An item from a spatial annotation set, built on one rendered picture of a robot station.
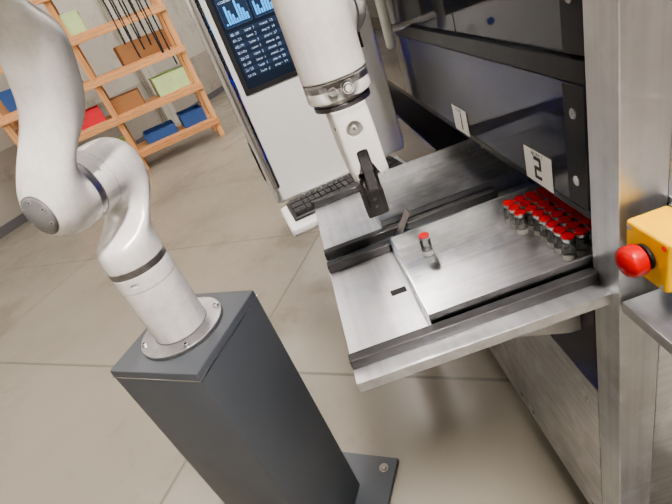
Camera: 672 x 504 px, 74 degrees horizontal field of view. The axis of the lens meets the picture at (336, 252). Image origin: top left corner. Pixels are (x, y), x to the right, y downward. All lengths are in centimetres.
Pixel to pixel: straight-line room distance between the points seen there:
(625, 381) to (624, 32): 55
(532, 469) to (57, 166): 144
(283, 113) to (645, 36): 110
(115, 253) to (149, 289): 9
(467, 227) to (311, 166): 74
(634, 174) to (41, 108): 83
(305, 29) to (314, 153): 102
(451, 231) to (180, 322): 59
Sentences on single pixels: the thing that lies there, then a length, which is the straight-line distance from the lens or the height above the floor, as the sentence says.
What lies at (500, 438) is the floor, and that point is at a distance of 166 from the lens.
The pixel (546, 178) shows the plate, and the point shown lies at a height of 101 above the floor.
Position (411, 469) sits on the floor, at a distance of 165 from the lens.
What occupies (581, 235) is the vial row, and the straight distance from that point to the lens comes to 82.
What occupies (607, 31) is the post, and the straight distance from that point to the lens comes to 60.
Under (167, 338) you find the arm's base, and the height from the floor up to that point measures 89.
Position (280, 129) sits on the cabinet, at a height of 104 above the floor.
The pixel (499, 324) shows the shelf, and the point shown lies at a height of 88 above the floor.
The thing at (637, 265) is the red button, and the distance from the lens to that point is 63.
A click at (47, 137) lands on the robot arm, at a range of 84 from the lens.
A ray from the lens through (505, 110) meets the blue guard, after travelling 88.
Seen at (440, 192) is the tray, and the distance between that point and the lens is 111.
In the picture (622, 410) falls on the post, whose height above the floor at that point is 62.
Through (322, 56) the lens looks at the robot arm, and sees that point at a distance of 55.
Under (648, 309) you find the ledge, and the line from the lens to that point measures 75.
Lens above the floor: 139
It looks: 30 degrees down
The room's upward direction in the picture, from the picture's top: 22 degrees counter-clockwise
